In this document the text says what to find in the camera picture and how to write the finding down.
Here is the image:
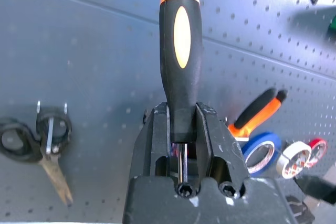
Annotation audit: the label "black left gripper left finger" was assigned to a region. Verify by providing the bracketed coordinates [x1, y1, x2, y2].
[133, 102, 174, 180]

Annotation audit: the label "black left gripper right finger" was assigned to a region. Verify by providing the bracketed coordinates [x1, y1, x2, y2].
[195, 102, 250, 183]

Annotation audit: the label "orange black pliers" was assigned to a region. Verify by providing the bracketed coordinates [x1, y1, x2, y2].
[227, 88, 289, 142]

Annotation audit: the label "orange black screwdriver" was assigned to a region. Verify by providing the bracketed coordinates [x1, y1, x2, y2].
[159, 0, 203, 192]

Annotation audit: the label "white tape roll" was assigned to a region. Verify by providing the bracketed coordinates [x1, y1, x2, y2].
[275, 141, 313, 180]

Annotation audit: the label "silver pegboard hook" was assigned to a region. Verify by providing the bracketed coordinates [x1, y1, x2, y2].
[36, 100, 68, 156]

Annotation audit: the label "grey metal pegboard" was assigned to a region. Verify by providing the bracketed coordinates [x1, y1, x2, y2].
[0, 0, 336, 224]

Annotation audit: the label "blue tape roll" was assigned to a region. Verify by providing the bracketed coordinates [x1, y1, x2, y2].
[240, 131, 283, 178]

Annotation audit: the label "red tape roll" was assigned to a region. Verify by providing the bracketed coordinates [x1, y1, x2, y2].
[306, 137, 328, 168]

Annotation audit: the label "black handled scissors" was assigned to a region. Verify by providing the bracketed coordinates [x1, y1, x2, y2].
[0, 105, 74, 207]

